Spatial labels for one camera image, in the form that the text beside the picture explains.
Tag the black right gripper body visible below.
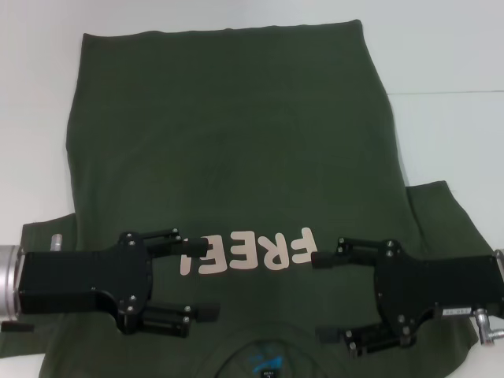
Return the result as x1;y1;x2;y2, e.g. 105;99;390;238
371;239;504;336

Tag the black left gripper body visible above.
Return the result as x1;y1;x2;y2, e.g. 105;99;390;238
18;231;154;335

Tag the dark green printed t-shirt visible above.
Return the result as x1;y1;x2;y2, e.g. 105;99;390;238
0;17;504;378

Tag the left arm connector cable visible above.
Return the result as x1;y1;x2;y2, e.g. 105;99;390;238
1;320;33;333

